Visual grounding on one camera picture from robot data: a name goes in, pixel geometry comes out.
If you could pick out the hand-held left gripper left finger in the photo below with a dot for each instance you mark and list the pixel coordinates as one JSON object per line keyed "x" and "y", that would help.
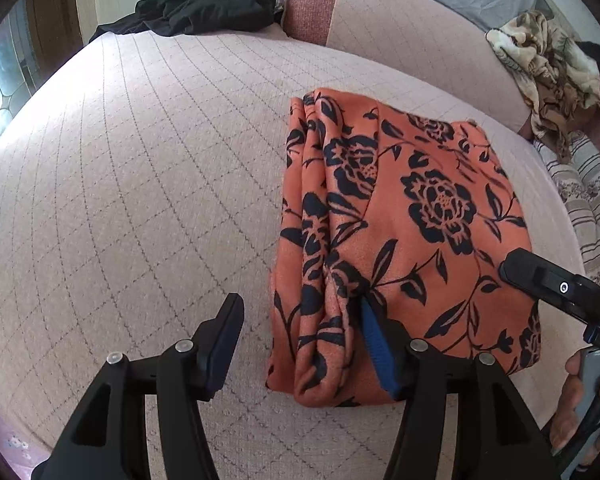
{"x": 225, "y": 335}

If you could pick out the black cloth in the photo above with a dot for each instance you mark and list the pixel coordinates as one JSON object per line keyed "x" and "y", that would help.
{"x": 200, "y": 10}

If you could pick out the orange floral garment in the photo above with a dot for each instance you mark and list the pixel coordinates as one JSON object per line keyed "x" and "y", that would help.
{"x": 410, "y": 240}

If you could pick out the stained glass window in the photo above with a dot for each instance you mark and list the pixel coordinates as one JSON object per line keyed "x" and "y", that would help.
{"x": 5, "y": 75}

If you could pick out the striped floral pillow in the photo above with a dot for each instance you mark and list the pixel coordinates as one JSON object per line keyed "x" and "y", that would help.
{"x": 585, "y": 185}

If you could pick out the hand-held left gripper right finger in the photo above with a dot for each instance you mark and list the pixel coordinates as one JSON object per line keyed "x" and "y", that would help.
{"x": 375, "y": 340}

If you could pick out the pink bolster pillow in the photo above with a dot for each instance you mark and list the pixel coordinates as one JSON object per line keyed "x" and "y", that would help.
{"x": 405, "y": 35}

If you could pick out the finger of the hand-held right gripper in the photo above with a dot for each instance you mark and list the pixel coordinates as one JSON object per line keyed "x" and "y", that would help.
{"x": 545, "y": 277}

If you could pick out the pink quilted bed cover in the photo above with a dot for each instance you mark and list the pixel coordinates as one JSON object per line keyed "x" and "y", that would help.
{"x": 130, "y": 185}

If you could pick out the beige patterned blanket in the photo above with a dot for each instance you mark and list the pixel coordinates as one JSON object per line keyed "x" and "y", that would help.
{"x": 545, "y": 70}

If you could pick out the person's right hand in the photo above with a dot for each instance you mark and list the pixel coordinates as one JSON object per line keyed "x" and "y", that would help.
{"x": 570, "y": 400}

